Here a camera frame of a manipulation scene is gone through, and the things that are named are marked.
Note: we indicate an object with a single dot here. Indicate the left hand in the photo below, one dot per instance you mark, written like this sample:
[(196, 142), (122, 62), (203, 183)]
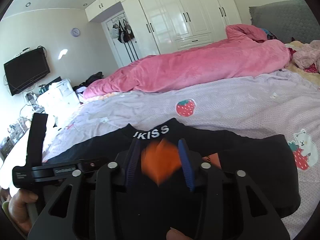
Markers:
[(17, 212)]

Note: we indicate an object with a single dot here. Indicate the dark clothes pile on chair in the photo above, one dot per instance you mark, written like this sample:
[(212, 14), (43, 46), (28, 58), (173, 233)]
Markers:
[(91, 79)]

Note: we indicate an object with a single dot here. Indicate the right hand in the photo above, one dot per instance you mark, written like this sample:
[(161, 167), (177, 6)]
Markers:
[(174, 234)]

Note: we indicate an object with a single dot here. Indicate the pink fleece duvet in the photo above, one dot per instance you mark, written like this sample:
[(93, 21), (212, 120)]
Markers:
[(245, 52)]

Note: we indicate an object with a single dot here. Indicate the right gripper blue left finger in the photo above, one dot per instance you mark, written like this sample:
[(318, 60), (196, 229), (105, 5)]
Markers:
[(133, 157)]

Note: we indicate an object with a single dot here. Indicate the round wall clock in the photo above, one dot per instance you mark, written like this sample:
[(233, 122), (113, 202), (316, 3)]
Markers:
[(75, 32)]

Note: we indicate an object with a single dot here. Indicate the yellow blanket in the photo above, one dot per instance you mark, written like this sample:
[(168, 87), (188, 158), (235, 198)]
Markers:
[(311, 74)]

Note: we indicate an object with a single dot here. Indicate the black wall television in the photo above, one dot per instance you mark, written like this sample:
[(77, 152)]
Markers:
[(25, 70)]

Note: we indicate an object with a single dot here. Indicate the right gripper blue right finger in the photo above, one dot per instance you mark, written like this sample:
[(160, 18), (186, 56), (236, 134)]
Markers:
[(186, 164)]

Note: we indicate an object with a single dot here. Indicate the white wardrobe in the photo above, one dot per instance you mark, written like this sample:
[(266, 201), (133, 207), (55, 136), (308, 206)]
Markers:
[(167, 26)]

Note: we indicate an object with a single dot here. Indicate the bags hanging on door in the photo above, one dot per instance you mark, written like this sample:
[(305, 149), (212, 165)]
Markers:
[(122, 31)]

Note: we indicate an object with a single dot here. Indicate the black long-sleeve sweater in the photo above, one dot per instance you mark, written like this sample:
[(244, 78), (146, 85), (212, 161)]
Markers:
[(183, 182)]

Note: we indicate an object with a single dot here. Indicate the grey quilted headboard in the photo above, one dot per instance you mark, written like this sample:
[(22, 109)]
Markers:
[(287, 20)]

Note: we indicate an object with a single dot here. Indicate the white drawer cabinet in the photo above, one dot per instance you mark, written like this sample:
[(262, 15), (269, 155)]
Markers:
[(59, 98)]

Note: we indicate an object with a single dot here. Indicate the fuzzy light pink garment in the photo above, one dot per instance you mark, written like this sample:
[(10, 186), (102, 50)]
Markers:
[(307, 55)]

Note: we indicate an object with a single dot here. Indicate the lilac printed bed sheet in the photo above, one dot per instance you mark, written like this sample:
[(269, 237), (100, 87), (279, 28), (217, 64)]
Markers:
[(257, 107)]

